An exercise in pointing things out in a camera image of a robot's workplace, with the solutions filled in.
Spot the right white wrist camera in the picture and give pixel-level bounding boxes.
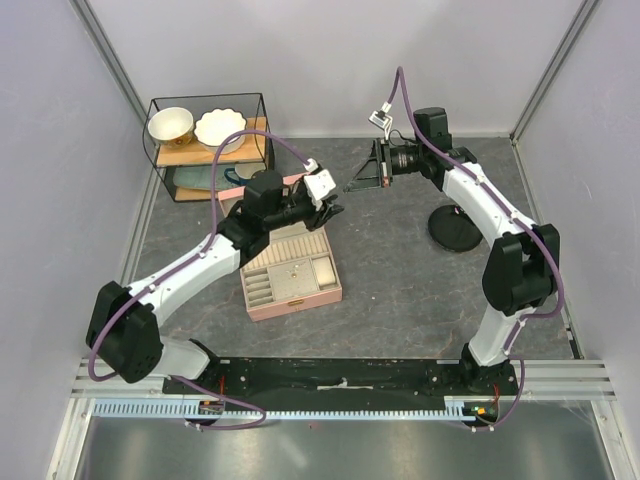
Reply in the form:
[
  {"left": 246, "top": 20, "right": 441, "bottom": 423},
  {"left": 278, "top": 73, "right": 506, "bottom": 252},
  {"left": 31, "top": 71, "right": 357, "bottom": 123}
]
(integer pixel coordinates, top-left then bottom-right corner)
[{"left": 368, "top": 102, "right": 393, "bottom": 141}]

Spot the black round stand base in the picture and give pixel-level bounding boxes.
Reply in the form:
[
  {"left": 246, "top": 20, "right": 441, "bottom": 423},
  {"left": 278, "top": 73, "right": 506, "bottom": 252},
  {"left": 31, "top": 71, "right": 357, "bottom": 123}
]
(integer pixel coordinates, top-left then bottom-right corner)
[{"left": 427, "top": 204, "right": 483, "bottom": 253}]

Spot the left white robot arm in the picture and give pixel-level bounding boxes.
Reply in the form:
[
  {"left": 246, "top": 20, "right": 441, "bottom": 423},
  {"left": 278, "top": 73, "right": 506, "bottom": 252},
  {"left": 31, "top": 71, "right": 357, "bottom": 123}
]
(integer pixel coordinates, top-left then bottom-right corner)
[{"left": 86, "top": 167, "right": 343, "bottom": 393}]

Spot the white round bowl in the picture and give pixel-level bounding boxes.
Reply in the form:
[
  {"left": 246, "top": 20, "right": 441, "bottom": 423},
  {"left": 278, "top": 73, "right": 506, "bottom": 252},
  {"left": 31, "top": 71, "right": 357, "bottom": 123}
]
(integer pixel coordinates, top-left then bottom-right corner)
[{"left": 147, "top": 107, "right": 195, "bottom": 148}]

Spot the blue mug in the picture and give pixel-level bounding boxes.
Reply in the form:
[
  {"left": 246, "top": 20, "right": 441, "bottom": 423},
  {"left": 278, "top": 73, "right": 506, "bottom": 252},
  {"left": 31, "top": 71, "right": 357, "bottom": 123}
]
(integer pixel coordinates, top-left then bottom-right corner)
[{"left": 224, "top": 162, "right": 266, "bottom": 186}]

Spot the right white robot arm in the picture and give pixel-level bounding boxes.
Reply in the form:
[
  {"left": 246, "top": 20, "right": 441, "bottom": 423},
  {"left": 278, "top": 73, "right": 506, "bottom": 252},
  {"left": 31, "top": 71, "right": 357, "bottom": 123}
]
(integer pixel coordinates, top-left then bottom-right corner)
[{"left": 344, "top": 107, "right": 560, "bottom": 394}]

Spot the white scalloped bowl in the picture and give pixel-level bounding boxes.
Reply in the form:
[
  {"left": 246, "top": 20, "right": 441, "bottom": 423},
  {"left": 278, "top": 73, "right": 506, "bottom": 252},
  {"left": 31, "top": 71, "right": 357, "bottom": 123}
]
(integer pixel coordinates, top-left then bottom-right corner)
[{"left": 194, "top": 108, "right": 247, "bottom": 154}]

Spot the floral light blue plate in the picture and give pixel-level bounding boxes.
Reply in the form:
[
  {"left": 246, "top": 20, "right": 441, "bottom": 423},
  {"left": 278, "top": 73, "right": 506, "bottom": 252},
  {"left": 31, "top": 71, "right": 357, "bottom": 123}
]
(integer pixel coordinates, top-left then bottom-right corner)
[{"left": 173, "top": 165, "right": 234, "bottom": 190}]

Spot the grey slotted cable duct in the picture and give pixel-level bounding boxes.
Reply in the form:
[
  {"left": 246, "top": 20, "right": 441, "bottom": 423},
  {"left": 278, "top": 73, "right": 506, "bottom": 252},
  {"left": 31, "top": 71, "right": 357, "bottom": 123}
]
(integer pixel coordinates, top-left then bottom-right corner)
[{"left": 93, "top": 398, "right": 486, "bottom": 421}]

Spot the pink jewelry box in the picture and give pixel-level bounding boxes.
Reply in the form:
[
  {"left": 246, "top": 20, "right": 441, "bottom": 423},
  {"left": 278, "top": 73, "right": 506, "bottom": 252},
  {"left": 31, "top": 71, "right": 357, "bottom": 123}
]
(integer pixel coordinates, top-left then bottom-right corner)
[{"left": 217, "top": 170, "right": 342, "bottom": 322}]

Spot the black wire shelf rack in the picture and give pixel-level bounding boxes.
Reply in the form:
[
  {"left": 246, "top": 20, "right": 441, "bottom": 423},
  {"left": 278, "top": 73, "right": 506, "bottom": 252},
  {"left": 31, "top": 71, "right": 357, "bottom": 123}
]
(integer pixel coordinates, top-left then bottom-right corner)
[{"left": 142, "top": 92, "right": 275, "bottom": 202}]

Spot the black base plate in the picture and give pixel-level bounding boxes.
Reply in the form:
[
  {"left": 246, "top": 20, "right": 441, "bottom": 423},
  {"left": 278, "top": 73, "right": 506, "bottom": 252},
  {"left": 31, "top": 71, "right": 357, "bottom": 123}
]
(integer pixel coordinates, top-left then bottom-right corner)
[{"left": 194, "top": 357, "right": 518, "bottom": 411}]

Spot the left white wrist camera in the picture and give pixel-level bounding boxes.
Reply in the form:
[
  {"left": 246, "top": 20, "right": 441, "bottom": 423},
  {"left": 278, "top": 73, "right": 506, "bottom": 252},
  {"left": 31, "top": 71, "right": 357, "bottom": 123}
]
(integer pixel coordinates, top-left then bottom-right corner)
[{"left": 303, "top": 158, "right": 336, "bottom": 211}]

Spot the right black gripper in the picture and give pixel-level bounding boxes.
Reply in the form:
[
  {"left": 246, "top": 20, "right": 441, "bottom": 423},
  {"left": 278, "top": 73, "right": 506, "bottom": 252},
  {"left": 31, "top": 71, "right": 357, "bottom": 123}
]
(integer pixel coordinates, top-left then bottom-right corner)
[{"left": 345, "top": 138, "right": 426, "bottom": 192}]

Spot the cream watch pillow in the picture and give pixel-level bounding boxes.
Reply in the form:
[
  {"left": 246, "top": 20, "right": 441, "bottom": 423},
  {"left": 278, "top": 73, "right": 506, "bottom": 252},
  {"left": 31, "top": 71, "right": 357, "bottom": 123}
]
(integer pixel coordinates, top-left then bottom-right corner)
[{"left": 312, "top": 256, "right": 337, "bottom": 288}]

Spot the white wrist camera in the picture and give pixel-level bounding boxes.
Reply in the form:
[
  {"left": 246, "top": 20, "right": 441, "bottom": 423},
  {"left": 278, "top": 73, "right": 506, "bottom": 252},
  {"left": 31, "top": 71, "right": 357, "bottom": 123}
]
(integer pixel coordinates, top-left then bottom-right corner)
[
  {"left": 368, "top": 102, "right": 393, "bottom": 141},
  {"left": 303, "top": 158, "right": 336, "bottom": 211}
]

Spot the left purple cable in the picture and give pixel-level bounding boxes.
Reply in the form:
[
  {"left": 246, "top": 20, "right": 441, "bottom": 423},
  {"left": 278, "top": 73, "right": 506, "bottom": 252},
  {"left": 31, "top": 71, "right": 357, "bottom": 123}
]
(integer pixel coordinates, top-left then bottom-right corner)
[{"left": 87, "top": 129, "right": 319, "bottom": 431}]

